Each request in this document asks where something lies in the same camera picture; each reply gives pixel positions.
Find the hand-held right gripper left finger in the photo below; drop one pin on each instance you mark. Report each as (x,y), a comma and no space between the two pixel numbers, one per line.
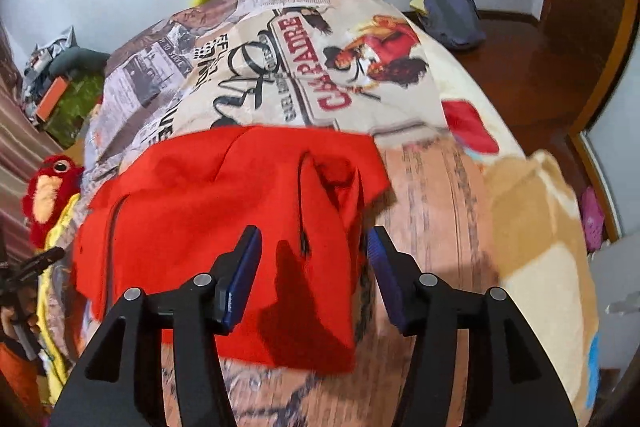
(242,277)

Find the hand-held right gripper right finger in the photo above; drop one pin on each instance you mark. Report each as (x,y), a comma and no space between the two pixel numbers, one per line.
(387,277)

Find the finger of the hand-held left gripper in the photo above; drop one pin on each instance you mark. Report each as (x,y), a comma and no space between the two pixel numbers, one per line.
(42,259)

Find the red zip jacket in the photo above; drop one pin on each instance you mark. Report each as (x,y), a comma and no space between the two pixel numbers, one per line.
(200,207)

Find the person's left hand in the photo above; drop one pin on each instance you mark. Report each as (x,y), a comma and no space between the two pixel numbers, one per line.
(25,321)

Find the red plush toy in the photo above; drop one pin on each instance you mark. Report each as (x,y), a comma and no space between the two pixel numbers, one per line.
(47,202)

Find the yellow cloth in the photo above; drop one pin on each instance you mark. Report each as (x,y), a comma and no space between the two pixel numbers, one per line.
(57,357)

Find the brown striped curtain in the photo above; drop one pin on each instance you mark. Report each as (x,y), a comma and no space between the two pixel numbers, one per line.
(20,142)

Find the cream patchwork blanket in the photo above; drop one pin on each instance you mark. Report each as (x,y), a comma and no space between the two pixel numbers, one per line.
(530,217)

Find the orange box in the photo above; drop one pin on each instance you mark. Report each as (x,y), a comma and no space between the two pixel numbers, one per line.
(50,99)

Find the grey plush toy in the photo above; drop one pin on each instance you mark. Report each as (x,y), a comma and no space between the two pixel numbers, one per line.
(80,59)

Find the pink slipper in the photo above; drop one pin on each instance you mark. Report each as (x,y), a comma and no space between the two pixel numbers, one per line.
(592,217)

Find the grey newspaper-print quilt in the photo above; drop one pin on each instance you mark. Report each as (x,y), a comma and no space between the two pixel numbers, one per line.
(145,72)

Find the dark blue bag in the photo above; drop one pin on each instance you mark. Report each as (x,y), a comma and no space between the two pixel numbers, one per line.
(450,12)

